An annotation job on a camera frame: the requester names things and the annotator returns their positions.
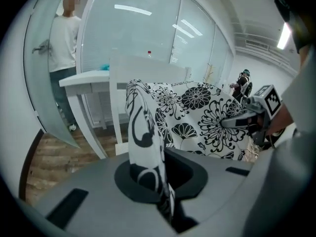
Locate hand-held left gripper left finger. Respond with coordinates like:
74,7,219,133
34,153,178,237

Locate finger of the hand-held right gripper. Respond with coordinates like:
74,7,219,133
220,113,252,129

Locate wooden peg stand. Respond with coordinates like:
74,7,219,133
205,62,218,83

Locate person's right forearm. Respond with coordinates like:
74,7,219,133
268,102,296,139

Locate white desk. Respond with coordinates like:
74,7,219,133
58,67,192,159

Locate ceiling air vent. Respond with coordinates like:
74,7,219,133
245,39,270,51

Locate ceiling light panel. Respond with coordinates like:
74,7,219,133
276,23,291,50

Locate metal door handle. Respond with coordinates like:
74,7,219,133
32,40,52,56

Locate frosted glass door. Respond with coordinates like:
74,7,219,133
23,0,83,149

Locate black-and-white floral fabric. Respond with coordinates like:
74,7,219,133
124,79,250,226

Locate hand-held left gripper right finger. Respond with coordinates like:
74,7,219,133
164,147,256,237

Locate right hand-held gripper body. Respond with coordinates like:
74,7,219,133
246,84,282,146

